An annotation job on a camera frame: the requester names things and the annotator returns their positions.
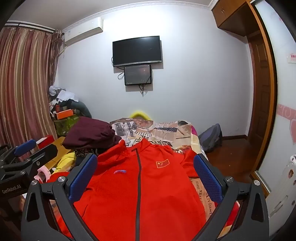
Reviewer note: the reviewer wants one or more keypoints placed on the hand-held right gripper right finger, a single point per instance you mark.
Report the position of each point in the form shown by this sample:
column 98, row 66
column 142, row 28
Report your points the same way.
column 208, row 178

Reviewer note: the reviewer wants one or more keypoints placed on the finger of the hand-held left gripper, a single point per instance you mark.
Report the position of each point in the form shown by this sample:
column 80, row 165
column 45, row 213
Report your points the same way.
column 46, row 152
column 24, row 145

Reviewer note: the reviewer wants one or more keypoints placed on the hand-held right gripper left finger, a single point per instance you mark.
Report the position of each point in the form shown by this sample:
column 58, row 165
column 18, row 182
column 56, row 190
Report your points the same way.
column 83, row 177

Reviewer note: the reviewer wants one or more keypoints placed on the red zip jacket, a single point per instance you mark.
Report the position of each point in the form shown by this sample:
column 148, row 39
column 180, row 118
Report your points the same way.
column 161, row 197

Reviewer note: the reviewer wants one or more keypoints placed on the red and white box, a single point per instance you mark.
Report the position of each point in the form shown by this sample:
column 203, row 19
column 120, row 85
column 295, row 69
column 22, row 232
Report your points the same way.
column 46, row 141

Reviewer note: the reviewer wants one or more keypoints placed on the yellow wooden board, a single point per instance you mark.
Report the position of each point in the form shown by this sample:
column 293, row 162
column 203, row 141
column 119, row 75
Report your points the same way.
column 59, row 146

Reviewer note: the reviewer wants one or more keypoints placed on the pink plastic item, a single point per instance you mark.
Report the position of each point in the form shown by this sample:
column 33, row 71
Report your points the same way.
column 44, row 172

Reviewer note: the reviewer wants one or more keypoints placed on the yellow garment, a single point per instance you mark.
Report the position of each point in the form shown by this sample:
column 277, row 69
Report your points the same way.
column 66, row 161

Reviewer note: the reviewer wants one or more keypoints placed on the dark patterned garment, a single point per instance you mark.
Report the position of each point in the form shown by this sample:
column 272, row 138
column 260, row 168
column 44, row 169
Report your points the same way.
column 85, row 151

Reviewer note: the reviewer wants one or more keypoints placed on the green patterned box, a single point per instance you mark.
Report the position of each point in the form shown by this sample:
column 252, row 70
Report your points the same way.
column 63, row 126

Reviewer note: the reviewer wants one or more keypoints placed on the grey backpack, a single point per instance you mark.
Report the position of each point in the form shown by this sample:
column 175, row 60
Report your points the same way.
column 210, row 139

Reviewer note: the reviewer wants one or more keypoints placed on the orange box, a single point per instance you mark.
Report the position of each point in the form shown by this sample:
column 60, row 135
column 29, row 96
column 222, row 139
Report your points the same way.
column 64, row 114

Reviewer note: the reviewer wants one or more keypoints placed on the maroon folded garment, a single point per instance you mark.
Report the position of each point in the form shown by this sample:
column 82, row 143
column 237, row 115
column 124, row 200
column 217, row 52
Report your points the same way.
column 90, row 134

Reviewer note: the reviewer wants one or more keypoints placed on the white crumpled cloth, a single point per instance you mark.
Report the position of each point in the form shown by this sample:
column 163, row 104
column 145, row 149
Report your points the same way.
column 66, row 95

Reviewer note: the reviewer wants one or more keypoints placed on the striped red curtain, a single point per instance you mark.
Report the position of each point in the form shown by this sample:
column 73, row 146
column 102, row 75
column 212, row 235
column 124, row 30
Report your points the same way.
column 27, row 81

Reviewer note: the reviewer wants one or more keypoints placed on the printed blanket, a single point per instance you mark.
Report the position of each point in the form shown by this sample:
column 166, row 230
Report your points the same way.
column 150, row 132

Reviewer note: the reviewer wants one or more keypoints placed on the yellow foam tube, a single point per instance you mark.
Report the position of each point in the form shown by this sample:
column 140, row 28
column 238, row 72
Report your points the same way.
column 140, row 114

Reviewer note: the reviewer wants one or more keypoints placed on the white air conditioner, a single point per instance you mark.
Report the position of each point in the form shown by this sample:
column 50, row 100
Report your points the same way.
column 83, row 30

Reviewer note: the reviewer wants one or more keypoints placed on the small wall monitor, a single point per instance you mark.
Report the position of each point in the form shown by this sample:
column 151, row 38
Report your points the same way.
column 137, row 75

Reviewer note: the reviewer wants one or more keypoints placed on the curtain rail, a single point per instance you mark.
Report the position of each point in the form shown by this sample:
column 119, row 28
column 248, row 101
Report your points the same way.
column 32, row 25

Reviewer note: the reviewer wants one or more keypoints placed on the large wall television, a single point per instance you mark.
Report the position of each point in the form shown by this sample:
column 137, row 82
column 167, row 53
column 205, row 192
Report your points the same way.
column 136, row 51

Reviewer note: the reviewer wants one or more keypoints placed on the wooden wall cabinet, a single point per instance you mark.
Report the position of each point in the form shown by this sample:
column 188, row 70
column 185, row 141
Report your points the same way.
column 229, row 11

